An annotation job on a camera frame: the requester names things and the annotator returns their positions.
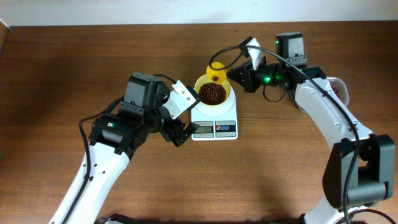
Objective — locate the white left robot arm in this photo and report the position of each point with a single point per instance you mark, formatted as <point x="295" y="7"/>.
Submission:
<point x="148" y="106"/>

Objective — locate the yellow plastic bowl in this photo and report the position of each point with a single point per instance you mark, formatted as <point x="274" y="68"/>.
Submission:
<point x="204" y="79"/>

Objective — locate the red beans in bowl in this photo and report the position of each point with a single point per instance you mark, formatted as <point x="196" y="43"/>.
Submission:
<point x="212" y="94"/>

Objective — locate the small yellow scoop bowl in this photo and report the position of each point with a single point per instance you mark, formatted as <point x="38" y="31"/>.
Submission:
<point x="216" y="69"/>

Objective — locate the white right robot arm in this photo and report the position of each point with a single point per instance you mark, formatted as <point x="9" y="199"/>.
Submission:
<point x="360" y="169"/>

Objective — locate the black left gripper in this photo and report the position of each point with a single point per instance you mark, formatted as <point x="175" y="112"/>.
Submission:
<point x="170" y="135"/>

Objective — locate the clear plastic container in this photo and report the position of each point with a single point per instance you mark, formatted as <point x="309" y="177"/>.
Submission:
<point x="342" y="87"/>

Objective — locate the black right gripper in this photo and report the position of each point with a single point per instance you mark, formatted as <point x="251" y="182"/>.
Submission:
<point x="248" y="79"/>

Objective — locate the white digital kitchen scale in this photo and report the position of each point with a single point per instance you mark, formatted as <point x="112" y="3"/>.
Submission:
<point x="217" y="122"/>

